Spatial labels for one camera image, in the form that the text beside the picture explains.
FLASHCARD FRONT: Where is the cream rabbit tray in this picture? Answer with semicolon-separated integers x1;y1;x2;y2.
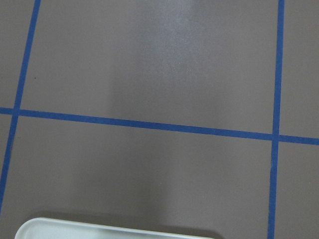
14;217;224;239

